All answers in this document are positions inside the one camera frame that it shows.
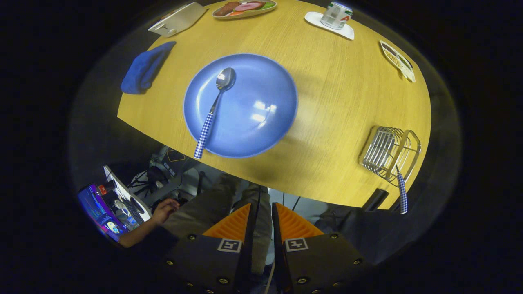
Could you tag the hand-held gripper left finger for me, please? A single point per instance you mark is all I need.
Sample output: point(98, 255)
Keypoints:
point(249, 253)

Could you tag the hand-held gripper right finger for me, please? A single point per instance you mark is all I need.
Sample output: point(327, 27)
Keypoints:
point(278, 253)

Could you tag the person's legs in trousers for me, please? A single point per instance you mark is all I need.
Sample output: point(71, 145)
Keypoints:
point(204, 212)

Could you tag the person's dark shirt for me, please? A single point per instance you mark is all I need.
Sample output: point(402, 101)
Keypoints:
point(159, 245)

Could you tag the black table clamp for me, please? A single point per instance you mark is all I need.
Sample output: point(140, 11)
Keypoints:
point(375, 199)

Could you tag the blue round plate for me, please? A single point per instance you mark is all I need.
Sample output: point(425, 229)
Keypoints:
point(253, 122)

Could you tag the small red device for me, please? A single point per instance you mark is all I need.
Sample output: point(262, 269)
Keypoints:
point(107, 187)

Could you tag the open laptop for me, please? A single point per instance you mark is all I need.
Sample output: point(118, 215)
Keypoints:
point(98, 210)

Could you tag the blue folded cloth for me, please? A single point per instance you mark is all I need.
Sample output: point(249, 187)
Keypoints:
point(143, 69)

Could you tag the white divided tray with beans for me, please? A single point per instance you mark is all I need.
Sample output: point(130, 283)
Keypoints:
point(398, 61)

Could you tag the white square coaster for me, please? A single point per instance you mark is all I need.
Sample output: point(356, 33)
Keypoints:
point(312, 18)

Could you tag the white toaster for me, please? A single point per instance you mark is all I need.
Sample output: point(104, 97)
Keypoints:
point(179, 20)

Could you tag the white bottle green label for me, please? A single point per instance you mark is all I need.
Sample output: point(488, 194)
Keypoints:
point(335, 16)

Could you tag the oval plate of food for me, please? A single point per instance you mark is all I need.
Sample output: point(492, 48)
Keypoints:
point(243, 8)

